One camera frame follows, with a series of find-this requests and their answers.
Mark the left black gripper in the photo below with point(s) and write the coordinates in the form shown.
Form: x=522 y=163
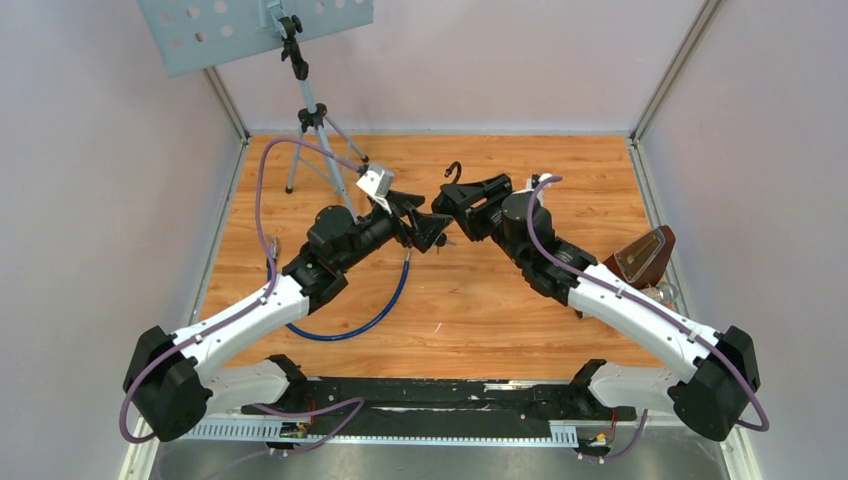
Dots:
x=425 y=232

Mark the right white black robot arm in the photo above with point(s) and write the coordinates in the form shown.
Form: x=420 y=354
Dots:
x=629 y=311

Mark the black keys bunch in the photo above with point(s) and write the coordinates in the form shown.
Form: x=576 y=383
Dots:
x=445 y=242

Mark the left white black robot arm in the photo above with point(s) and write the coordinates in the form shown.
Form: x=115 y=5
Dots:
x=252 y=324

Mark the brown wooden metronome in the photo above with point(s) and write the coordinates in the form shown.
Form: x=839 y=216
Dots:
x=643 y=262

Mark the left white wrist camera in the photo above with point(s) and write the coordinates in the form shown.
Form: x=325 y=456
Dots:
x=376 y=181

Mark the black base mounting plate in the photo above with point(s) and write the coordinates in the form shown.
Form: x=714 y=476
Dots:
x=454 y=408

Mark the blue music stand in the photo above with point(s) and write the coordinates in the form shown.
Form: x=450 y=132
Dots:
x=194 y=35

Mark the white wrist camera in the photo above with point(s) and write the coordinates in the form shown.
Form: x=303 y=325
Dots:
x=376 y=181
x=535 y=180

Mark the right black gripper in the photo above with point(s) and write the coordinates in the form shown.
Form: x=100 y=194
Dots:
x=469 y=217

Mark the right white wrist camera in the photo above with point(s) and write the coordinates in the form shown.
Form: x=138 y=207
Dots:
x=535 y=180

